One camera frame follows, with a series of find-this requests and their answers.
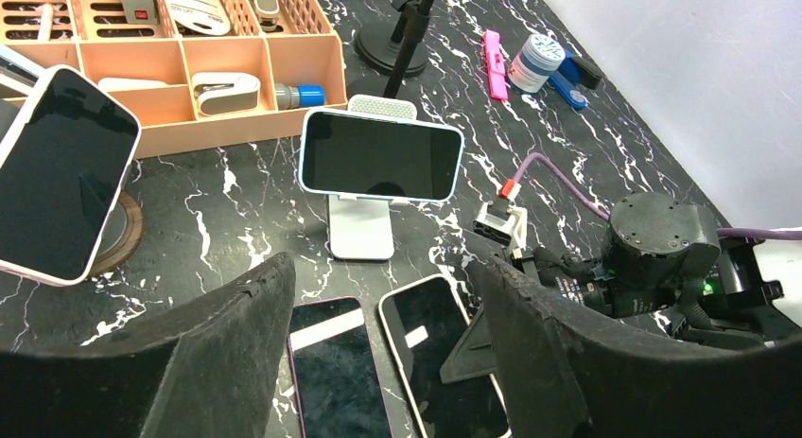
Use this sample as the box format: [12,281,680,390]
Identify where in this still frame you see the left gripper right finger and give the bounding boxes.
[481,257,801,437]

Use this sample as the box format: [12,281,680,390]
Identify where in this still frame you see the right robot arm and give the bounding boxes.
[440,193,801,404]

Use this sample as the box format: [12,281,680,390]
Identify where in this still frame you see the beige long stapler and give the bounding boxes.
[250,0,281,32]

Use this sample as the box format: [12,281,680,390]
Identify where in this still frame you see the pink-cased tall smartphone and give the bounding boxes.
[377,274,512,438]

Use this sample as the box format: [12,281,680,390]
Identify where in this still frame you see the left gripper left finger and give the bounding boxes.
[1,253,296,437]

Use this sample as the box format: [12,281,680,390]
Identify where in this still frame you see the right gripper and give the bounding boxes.
[440,247,614,384]

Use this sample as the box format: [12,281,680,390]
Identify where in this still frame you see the green white small box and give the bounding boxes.
[121,0,158,26]

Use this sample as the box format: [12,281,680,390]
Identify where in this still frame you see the orange plastic file organizer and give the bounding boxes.
[1,0,347,158]

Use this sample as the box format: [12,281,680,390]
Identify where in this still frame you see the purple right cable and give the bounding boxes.
[497,151,802,242]

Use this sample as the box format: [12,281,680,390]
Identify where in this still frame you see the blue stapler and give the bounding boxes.
[547,49,605,111]

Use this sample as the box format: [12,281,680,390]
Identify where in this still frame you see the white oval label tag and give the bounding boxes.
[165,0,231,36]

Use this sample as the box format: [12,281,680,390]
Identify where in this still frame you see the white stapler in organizer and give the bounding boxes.
[191,72,261,116]

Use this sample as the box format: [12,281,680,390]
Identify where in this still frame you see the grey bottle blue cap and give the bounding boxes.
[274,83,325,111]

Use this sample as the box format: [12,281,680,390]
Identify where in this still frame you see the magenta-edged black smartphone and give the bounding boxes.
[288,297,392,438]

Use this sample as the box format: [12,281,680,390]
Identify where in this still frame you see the pink highlighter marker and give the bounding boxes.
[482,29,509,101]

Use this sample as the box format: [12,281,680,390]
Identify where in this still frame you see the blue-edged smartphone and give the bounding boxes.
[297,108,464,202]

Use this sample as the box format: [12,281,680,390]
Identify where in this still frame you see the black tall phone stand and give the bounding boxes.
[354,0,419,76]

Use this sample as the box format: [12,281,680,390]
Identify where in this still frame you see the black round-base phone stand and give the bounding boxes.
[346,0,437,107]

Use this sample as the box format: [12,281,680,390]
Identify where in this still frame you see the small white blue bottle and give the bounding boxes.
[507,32,566,94]

